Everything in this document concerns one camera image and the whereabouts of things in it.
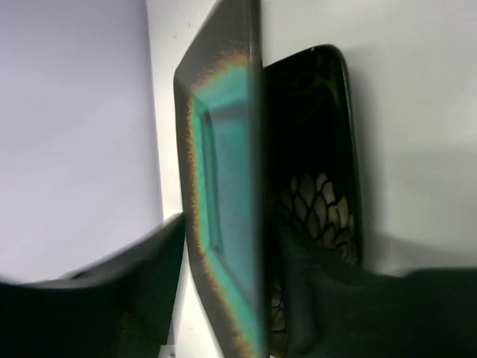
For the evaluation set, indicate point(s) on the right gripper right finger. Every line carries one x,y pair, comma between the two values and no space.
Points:
334,309

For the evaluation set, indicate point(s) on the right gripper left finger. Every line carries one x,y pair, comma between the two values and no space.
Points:
119,307

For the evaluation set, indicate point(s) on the black floral square plate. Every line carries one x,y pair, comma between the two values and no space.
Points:
313,170

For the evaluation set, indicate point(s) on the teal square plate brown rim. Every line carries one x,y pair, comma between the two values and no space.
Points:
218,110

